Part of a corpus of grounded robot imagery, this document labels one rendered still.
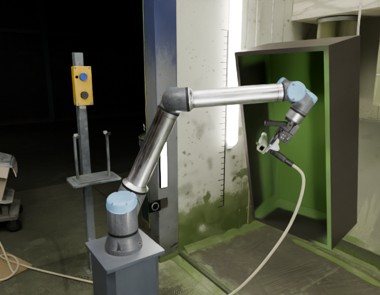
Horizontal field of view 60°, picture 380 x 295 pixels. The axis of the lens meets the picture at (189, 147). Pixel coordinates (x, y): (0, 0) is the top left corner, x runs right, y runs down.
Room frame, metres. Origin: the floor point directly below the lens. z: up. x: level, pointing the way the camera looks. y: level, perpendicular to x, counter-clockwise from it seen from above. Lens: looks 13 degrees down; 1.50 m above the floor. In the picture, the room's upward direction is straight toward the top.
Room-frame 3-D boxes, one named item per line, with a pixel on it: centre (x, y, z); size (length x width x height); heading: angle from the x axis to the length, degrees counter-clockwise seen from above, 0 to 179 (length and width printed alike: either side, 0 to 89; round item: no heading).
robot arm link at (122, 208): (1.53, 0.34, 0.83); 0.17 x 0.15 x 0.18; 0
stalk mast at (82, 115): (2.30, 0.76, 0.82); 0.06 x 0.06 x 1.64; 35
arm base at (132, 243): (1.52, 0.34, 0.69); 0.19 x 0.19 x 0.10
